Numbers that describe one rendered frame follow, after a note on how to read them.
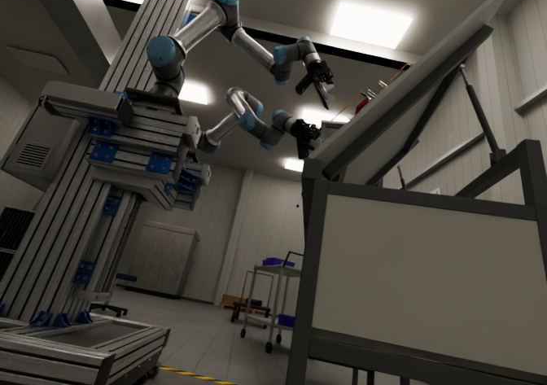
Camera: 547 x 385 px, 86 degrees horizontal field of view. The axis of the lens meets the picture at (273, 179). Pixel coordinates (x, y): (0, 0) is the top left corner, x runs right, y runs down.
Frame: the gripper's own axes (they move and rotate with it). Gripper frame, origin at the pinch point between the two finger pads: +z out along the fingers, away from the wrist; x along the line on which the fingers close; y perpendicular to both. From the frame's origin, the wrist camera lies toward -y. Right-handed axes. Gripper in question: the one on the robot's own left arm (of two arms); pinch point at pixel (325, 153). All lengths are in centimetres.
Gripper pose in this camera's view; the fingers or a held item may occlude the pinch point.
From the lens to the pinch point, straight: 122.5
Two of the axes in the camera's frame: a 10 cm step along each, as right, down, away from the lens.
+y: 2.0, -8.5, -4.9
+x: 8.1, -1.4, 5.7
